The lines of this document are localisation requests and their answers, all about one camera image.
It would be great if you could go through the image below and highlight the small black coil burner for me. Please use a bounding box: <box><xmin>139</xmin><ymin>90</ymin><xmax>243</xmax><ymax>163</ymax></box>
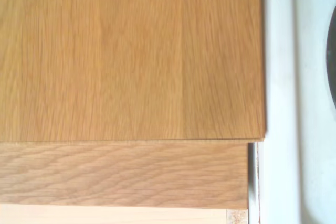
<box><xmin>325</xmin><ymin>6</ymin><xmax>336</xmax><ymax>97</ymax></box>

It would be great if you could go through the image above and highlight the light wood base cabinet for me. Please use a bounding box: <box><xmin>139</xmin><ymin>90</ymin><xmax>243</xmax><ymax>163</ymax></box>
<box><xmin>0</xmin><ymin>204</ymin><xmax>228</xmax><ymax>224</ymax></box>

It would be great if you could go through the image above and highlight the white electric stove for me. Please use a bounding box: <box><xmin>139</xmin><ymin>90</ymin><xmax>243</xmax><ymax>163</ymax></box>
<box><xmin>248</xmin><ymin>0</ymin><xmax>336</xmax><ymax>224</ymax></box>

